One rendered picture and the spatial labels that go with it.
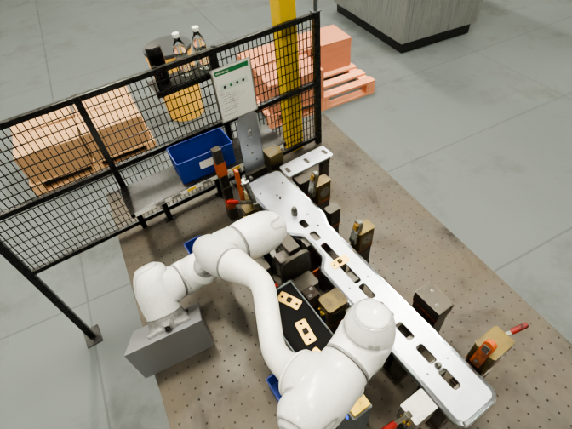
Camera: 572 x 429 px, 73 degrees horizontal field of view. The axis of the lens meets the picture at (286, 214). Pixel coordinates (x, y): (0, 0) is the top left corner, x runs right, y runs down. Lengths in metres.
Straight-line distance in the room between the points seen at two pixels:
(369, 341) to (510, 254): 2.50
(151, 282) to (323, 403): 1.10
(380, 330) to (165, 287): 1.13
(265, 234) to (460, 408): 0.83
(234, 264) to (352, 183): 1.45
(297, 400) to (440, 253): 1.52
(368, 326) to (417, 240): 1.44
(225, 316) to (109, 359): 1.14
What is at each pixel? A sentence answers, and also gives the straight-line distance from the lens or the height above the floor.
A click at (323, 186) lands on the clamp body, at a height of 1.03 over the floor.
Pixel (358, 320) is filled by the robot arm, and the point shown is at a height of 1.69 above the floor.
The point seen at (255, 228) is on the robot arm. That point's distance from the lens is 1.21.
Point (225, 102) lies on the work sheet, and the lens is 2.14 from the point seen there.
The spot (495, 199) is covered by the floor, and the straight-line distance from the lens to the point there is 3.54.
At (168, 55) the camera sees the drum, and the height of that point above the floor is 0.74.
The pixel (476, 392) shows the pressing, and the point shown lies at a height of 1.00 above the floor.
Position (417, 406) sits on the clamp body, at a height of 1.06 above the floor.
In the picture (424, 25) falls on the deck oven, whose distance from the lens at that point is 5.43.
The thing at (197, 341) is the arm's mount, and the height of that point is 0.80.
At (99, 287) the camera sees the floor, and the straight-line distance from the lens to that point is 3.20.
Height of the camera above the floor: 2.36
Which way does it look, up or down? 48 degrees down
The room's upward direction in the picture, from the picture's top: 7 degrees counter-clockwise
